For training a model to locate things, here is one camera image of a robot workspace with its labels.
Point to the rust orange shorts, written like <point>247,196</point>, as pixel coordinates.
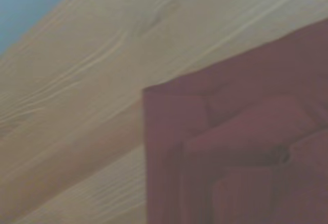
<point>243,144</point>

